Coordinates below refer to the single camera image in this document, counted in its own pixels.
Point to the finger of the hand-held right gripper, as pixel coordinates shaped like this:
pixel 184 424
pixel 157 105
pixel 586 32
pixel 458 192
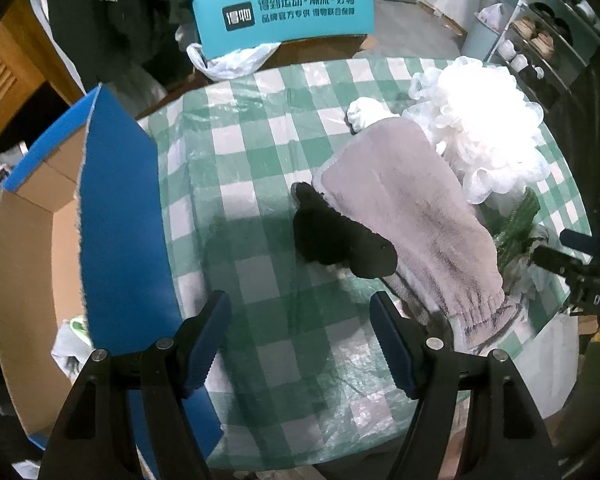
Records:
pixel 555 258
pixel 585 242

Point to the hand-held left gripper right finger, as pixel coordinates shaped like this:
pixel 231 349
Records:
pixel 392 345

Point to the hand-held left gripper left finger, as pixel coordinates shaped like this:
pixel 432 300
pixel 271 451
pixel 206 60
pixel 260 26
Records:
pixel 210 345

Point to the green plush item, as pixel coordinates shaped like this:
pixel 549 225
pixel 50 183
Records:
pixel 517 220

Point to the black plush sock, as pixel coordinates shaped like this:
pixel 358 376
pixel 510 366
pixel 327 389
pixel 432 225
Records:
pixel 330 230

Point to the grey plush mitt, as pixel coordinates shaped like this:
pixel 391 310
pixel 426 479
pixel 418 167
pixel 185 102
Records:
pixel 420 210

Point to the white mesh bath loofah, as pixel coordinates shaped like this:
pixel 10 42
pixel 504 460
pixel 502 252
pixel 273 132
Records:
pixel 480 120

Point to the cardboard box with blue flaps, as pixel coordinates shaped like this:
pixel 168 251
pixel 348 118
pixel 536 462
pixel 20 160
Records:
pixel 30 260

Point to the white green crumpled packet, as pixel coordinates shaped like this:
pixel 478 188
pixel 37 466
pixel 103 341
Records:
pixel 72 345

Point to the green white checked tablecloth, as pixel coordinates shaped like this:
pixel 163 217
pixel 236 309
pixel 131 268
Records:
pixel 260 160

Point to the white shoes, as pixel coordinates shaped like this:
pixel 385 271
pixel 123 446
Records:
pixel 515 57

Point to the brown shoes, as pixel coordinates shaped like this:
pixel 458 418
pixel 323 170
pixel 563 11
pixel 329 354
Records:
pixel 535 35

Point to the metal shoe rack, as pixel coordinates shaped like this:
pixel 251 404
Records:
pixel 575 25

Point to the white fluffy sock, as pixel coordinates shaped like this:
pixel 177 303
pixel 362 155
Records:
pixel 365 110

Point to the small white bag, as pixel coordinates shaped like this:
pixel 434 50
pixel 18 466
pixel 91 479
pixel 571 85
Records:
pixel 490 15

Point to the white plastic bag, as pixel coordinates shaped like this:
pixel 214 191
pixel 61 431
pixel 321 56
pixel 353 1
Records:
pixel 235 62

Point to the teal shoe box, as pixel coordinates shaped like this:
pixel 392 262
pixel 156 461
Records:
pixel 210 35

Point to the wooden louvred cabinet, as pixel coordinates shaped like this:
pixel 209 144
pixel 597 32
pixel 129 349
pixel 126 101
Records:
pixel 10 75

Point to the black jacket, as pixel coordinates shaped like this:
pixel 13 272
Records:
pixel 120 10

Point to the white garment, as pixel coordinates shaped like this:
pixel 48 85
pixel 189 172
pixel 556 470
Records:
pixel 50 35

